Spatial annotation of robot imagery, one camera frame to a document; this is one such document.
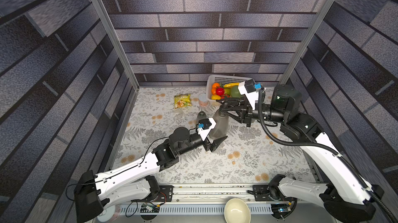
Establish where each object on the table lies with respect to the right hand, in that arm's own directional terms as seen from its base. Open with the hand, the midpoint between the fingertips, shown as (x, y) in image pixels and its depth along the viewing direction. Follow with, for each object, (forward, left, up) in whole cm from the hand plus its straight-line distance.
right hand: (221, 106), depth 55 cm
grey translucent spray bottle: (-1, -1, -15) cm, 15 cm away
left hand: (-2, -1, -12) cm, 12 cm away
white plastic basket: (+52, +1, -34) cm, 62 cm away
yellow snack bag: (+35, +22, -38) cm, 56 cm away
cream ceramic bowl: (-27, -9, -42) cm, 51 cm away
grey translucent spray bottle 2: (+16, +8, -29) cm, 34 cm away
